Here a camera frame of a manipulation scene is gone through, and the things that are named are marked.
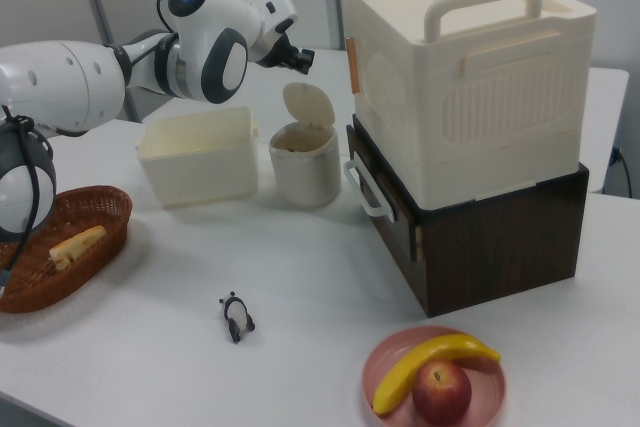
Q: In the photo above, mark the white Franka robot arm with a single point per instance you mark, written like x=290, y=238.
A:
x=65, y=87

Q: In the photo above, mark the dark wooden drawer box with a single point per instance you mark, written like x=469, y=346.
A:
x=500, y=252

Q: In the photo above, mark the brown wicker basket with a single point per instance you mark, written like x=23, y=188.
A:
x=95, y=247

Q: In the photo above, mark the pink plate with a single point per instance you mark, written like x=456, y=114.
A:
x=485, y=392

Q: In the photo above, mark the red toy apple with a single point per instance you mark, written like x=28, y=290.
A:
x=442, y=394

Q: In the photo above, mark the yellow toy banana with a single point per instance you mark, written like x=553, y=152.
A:
x=415, y=364

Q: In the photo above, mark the panda figurine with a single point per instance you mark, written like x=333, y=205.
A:
x=235, y=314

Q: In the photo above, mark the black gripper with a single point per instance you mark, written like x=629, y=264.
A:
x=277, y=52

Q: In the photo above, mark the white open plastic bin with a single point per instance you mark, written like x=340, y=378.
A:
x=200, y=172

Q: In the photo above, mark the toy bread loaf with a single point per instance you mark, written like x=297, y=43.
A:
x=77, y=244

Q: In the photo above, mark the small cream lidded trash can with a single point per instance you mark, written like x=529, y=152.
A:
x=305, y=172

